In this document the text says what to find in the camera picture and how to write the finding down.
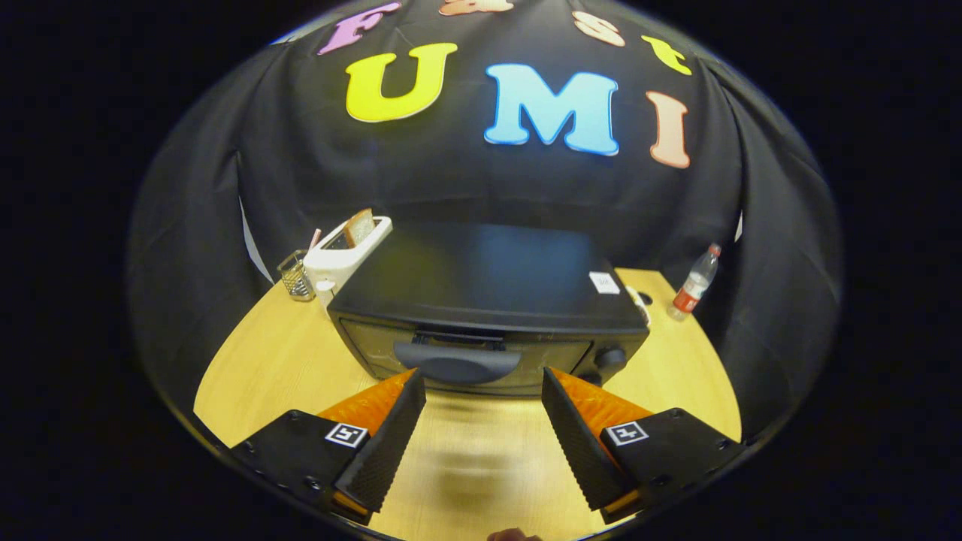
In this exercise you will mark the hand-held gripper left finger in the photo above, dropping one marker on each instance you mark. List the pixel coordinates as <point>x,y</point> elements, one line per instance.
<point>387,451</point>

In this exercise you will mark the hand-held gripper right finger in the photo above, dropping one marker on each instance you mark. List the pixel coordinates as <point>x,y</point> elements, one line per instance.
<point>577,451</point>

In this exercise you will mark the black toaster oven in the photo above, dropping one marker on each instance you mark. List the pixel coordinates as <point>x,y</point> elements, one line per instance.
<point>488,278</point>

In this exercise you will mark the white bread toaster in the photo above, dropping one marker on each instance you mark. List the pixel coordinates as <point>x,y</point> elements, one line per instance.
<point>338,263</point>

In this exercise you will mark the white divided bean dish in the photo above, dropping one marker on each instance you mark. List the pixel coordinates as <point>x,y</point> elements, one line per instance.
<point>636,300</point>

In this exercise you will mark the plastic bottle red label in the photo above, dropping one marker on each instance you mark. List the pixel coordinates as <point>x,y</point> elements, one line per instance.
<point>691,289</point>

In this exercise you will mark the brown bread slice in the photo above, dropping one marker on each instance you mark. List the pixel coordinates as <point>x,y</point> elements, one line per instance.
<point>359,228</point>

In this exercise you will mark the black backdrop cloth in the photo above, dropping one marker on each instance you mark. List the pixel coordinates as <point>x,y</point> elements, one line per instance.
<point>301,165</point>

